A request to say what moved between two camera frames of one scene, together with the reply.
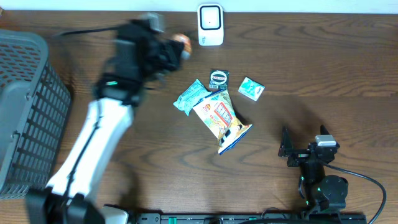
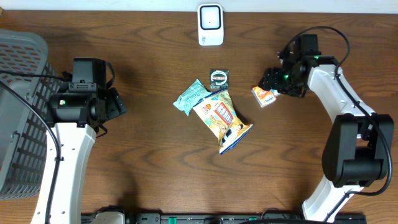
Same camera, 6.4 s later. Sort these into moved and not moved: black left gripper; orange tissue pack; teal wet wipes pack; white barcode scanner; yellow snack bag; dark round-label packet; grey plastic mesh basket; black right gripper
Moved: black right gripper; orange tissue pack; black left gripper
Not moved: white barcode scanner; grey plastic mesh basket; teal wet wipes pack; yellow snack bag; dark round-label packet
